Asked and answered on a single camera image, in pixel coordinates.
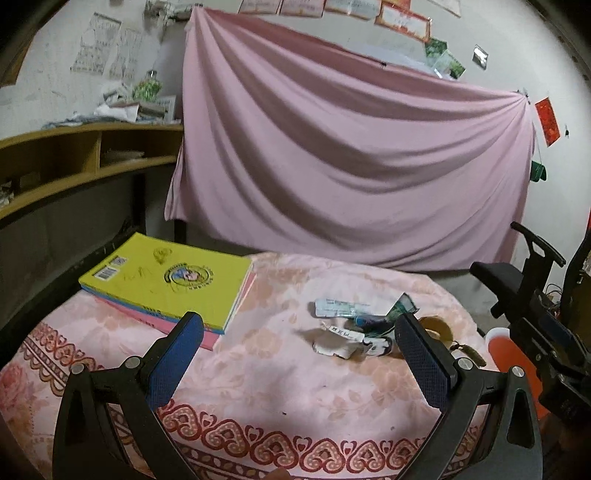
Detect yellow book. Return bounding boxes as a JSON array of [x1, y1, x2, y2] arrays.
[[79, 233, 256, 334]]

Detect certificates on wall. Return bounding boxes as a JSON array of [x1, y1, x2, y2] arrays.
[[238, 1, 433, 44]]

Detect green torn packet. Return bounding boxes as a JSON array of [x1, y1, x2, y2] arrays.
[[353, 293, 419, 337]]

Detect wall calendar paper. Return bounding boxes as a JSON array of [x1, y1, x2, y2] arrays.
[[70, 12, 143, 83]]

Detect white wrapper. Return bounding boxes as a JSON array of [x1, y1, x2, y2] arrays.
[[312, 322, 396, 360]]

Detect floral pink tablecloth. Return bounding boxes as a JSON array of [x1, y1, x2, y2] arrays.
[[1, 253, 486, 479]]

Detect wire rack on wall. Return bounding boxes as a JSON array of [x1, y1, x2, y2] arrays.
[[143, 0, 202, 23]]

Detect wooden shelf unit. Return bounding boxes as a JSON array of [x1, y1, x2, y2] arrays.
[[1, 122, 183, 227]]

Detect photo prints on wall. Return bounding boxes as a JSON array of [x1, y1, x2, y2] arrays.
[[425, 38, 466, 80]]

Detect brown paper scrap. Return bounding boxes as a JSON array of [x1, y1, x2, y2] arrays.
[[419, 316, 454, 347]]

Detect white sachet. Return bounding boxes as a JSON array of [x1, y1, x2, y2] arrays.
[[314, 298, 377, 318]]

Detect red plastic trash bin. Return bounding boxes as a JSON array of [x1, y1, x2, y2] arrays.
[[485, 327, 549, 420]]

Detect pink hanging sheet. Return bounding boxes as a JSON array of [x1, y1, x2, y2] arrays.
[[164, 7, 535, 272]]

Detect pink book under stack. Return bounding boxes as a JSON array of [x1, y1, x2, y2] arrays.
[[92, 272, 256, 351]]

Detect papers pile on shelf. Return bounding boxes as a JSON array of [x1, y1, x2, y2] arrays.
[[42, 83, 181, 130]]

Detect red paper wall hanging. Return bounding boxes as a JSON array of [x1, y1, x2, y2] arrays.
[[535, 97, 561, 147]]

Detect green glass jar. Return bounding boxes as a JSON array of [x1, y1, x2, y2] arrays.
[[132, 70, 162, 102]]

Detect black office chair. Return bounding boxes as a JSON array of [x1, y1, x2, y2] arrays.
[[470, 222, 590, 326]]

